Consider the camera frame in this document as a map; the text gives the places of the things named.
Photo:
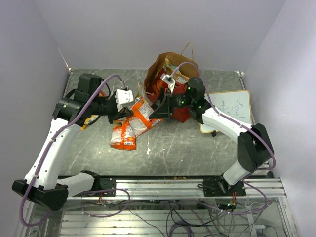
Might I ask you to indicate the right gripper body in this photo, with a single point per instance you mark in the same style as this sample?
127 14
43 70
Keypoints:
180 100

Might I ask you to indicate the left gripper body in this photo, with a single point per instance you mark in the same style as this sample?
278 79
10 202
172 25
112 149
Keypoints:
107 107

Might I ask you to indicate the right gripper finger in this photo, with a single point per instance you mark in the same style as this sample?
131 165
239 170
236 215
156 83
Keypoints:
161 109
160 99

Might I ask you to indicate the small red snack packet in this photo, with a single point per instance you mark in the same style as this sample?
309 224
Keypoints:
101 94

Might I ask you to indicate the red paper bag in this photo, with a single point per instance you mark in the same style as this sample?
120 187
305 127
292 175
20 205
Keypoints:
188 80

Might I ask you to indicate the orange Fox's candy bag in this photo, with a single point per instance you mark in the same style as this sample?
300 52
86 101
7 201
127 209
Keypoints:
140 121

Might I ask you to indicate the red Doritos bag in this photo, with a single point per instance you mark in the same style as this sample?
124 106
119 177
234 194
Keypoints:
157 83

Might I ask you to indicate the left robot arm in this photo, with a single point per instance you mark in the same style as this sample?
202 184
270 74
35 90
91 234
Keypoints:
41 184

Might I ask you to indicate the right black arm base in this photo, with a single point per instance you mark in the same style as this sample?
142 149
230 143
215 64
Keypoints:
215 187

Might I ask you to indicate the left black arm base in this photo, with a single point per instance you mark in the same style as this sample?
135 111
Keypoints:
108 184

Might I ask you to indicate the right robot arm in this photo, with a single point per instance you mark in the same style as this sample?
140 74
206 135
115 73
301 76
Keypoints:
253 144

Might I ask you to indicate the yellow snack bar wrapper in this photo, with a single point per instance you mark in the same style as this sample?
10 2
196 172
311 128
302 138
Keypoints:
90 121

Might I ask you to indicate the small whiteboard with stand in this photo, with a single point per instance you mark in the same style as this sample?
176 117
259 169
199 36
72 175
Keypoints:
235 104

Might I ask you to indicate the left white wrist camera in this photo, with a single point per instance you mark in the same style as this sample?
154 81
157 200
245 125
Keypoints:
124 98

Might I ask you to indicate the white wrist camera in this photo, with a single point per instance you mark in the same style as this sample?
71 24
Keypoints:
168 83
124 98

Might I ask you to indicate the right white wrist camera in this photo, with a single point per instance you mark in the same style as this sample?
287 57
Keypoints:
168 83

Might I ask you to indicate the aluminium frame rail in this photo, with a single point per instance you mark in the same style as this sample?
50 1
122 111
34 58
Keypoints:
163 189

